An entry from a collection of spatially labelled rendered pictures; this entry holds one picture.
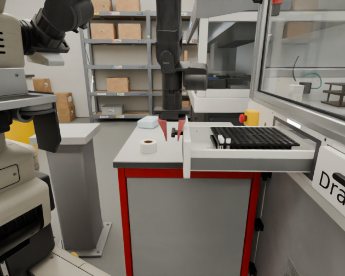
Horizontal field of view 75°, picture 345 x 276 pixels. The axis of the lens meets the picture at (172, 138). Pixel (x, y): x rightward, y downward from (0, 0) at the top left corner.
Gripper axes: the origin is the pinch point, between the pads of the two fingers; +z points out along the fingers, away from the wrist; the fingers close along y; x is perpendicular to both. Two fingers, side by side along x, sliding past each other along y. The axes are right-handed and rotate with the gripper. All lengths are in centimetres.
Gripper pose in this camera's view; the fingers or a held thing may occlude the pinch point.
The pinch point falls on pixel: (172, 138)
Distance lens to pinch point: 68.5
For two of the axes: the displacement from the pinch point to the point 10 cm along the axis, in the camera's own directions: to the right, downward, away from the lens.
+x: 0.3, -3.0, 9.5
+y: 10.0, 0.0, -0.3
